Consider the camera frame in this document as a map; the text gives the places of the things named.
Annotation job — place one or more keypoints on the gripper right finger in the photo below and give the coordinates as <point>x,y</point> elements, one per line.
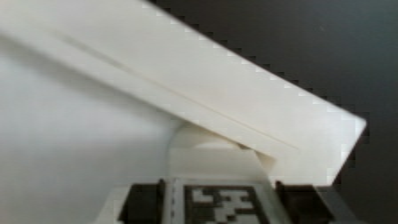
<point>313,204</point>

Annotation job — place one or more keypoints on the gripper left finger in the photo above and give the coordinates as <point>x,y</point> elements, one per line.
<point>143,206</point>

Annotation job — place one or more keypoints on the white leg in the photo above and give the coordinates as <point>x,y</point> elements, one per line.
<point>219,190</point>

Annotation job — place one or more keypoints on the white square tabletop part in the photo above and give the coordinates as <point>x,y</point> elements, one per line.
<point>113,76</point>

